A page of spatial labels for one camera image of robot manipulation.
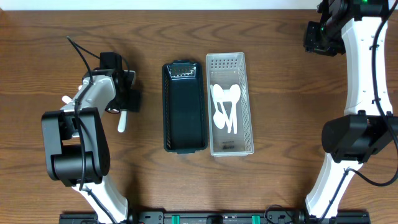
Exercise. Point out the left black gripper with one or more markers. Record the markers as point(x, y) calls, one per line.
point(125, 94)

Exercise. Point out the white plastic spoon horizontal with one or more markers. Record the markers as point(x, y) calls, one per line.
point(218, 117)

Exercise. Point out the black plastic basket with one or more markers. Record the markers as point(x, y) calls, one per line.
point(184, 119)

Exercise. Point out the white plastic fork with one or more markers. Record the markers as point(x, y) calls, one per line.
point(122, 122)

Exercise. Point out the clear plastic basket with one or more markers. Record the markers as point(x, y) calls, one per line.
point(227, 69)

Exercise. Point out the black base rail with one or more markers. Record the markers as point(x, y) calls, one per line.
point(272, 216)

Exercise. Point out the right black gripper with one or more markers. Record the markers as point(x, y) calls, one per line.
point(313, 37)

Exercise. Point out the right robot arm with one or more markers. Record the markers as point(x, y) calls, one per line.
point(357, 29)

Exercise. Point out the white plastic spoon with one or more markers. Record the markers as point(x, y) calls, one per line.
point(228, 104)
point(220, 95)
point(66, 99)
point(234, 93)

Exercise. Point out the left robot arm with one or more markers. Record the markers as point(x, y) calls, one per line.
point(76, 149)

